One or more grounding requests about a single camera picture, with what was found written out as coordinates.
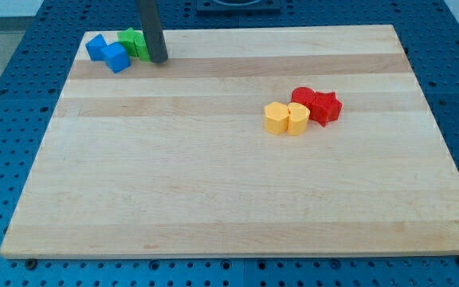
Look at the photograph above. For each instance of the wooden board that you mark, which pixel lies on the wooden board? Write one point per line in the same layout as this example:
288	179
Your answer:
173	160

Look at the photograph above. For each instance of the yellow hexagon block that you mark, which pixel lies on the yellow hexagon block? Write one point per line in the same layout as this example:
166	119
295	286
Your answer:
276	118

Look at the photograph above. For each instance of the yellow heart block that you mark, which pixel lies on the yellow heart block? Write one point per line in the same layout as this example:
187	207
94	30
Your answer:
298	118

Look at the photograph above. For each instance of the red cylinder block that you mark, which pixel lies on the red cylinder block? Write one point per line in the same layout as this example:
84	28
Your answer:
303	95

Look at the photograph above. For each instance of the red star block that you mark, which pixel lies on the red star block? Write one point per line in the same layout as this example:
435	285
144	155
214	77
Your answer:
325	108

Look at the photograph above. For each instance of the green rounded block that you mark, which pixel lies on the green rounded block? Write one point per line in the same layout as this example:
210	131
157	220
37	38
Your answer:
141	48

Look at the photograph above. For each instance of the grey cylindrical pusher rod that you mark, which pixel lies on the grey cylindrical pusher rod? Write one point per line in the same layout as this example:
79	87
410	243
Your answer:
151	26

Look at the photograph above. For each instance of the green star block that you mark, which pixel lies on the green star block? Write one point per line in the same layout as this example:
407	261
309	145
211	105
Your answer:
127	39

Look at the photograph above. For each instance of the blue cube block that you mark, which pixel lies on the blue cube block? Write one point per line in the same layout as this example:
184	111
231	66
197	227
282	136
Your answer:
116	57

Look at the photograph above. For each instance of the blue triangular block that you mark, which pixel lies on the blue triangular block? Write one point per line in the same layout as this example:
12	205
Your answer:
95	46

